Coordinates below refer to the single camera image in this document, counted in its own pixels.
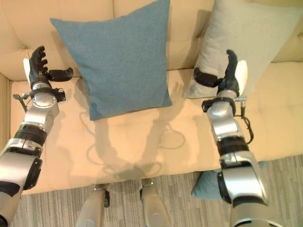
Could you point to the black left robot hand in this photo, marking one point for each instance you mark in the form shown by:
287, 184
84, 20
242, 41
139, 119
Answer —
37, 65

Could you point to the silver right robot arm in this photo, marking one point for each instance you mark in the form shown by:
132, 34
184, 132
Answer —
239, 156

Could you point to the silver robot leg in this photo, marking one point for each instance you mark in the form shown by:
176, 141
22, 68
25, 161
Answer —
152, 203
91, 208

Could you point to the large blue square cushion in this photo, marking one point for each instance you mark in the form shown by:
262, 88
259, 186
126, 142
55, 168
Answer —
120, 61

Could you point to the pale grey square cushion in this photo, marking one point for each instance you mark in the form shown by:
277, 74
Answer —
239, 42

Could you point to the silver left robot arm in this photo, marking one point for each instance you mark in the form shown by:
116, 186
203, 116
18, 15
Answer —
26, 139

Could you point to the small blue cushion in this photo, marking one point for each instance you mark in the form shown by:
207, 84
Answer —
206, 185

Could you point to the cream yellow sofa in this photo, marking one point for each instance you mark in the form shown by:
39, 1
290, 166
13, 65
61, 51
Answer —
151, 123

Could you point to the silver left robot leg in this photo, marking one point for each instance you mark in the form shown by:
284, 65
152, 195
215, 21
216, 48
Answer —
91, 208

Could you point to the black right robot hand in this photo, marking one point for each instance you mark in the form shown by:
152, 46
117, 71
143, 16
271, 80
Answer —
230, 73

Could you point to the silver right robot leg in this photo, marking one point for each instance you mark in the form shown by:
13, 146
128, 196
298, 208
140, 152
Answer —
152, 203

